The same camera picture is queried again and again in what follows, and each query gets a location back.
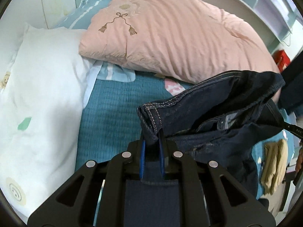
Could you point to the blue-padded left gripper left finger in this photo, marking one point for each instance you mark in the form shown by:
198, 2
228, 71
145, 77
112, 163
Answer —
95, 194

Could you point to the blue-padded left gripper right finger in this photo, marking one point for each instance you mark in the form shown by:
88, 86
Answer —
208, 194

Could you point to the dark denim jacket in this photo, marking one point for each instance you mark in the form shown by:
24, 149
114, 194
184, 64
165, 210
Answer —
219, 119

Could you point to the person's right hand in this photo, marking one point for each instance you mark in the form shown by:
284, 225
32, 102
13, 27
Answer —
299, 160

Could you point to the navy and yellow puffer jacket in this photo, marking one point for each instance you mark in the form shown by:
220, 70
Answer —
292, 92

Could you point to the folded khaki trousers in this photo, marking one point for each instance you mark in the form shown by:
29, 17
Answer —
276, 155

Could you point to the red bag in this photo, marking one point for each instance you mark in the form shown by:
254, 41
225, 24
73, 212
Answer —
281, 59

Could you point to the teal quilted bed sheet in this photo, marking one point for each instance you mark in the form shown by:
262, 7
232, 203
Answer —
110, 122

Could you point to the white patterned pillow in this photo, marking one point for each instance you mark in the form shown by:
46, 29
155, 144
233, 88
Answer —
41, 108

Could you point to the pink quilt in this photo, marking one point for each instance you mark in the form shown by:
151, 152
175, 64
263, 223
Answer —
189, 40

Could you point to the blue striped pillow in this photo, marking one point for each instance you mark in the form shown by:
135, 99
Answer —
80, 18

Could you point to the purple wall shelf unit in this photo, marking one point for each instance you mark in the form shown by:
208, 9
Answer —
278, 15

